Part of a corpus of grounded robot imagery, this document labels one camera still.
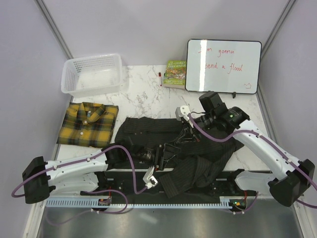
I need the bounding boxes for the white slotted cable duct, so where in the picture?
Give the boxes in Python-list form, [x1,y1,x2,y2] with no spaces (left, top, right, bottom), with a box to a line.
[45,197,233,209]

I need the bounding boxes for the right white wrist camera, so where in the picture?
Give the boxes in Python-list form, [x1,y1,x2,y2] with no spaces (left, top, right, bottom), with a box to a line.
[175,105,190,121]

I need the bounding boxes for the red whiteboard marker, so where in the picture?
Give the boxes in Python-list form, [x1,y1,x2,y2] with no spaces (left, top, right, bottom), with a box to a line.
[158,72,163,86]

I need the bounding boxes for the green children's book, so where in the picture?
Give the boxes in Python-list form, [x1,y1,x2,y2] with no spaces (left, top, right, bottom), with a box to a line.
[163,60,187,89]

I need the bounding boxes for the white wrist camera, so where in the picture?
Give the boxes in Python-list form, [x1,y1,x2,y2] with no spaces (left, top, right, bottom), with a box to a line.
[143,167,159,189]
[175,105,190,121]

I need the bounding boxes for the black pinstriped long sleeve shirt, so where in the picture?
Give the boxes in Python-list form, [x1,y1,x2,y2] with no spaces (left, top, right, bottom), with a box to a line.
[115,117,243,198]

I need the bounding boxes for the whiteboard with red writing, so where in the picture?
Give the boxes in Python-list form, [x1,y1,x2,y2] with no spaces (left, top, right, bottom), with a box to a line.
[185,39,262,94]

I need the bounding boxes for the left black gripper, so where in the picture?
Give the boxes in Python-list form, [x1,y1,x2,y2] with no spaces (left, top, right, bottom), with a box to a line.
[128,143,181,172]

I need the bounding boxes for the white plastic basket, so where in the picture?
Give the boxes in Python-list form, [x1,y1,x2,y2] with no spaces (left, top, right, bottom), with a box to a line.
[61,54,123,98]

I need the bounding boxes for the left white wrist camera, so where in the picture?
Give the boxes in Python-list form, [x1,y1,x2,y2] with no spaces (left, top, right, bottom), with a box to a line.
[143,167,159,189]

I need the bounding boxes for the yellow plaid folded shirt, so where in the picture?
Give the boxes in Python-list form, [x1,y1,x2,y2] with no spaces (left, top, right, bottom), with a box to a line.
[57,102,119,148]

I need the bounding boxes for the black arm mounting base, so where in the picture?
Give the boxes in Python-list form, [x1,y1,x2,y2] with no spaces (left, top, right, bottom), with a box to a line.
[52,168,270,199]

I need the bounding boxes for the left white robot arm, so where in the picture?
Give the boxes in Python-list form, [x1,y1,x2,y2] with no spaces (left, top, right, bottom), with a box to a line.
[21,143,180,204]

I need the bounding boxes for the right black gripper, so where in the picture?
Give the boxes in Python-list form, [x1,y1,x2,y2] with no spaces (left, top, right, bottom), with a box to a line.
[176,112,215,143]

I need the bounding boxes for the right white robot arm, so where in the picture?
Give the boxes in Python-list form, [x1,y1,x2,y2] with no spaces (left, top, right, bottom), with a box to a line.
[175,91,317,207]

